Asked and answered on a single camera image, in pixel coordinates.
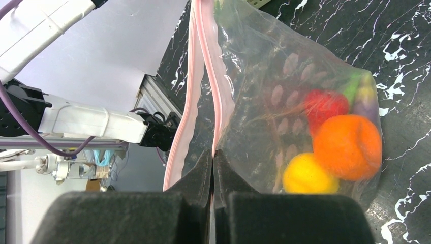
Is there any yellow lemon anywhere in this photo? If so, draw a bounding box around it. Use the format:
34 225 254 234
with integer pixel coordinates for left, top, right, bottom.
282 152 340 194

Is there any clear zip top bag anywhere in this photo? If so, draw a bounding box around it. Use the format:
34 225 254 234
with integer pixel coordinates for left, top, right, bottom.
163 1 382 208

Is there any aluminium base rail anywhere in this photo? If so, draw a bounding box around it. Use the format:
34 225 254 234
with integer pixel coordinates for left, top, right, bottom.
1 79 180 153

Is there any purple eggplant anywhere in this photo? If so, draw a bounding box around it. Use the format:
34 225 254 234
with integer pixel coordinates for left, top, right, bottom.
352 74 381 127

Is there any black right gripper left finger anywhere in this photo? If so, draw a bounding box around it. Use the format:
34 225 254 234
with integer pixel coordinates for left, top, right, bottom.
32 150 212 243

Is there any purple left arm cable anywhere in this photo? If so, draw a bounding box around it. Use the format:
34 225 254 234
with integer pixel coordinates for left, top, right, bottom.
0 0 167 166

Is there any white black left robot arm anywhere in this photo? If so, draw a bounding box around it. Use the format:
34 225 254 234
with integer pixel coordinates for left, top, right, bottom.
1 1 186 154

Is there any red pepper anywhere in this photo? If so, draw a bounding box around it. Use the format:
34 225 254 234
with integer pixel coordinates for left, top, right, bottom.
303 89 349 137

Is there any cream perforated plastic basket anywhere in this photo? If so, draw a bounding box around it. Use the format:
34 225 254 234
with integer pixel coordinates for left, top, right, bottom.
247 0 271 9

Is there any green leafy vegetable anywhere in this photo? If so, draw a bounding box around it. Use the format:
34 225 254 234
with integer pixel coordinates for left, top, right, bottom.
341 73 361 106

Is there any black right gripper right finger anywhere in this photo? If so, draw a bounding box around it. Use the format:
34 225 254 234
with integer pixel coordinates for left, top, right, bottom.
213 150 375 243

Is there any orange fruit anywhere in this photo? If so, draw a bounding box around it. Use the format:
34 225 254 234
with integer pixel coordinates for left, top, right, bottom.
313 114 382 181

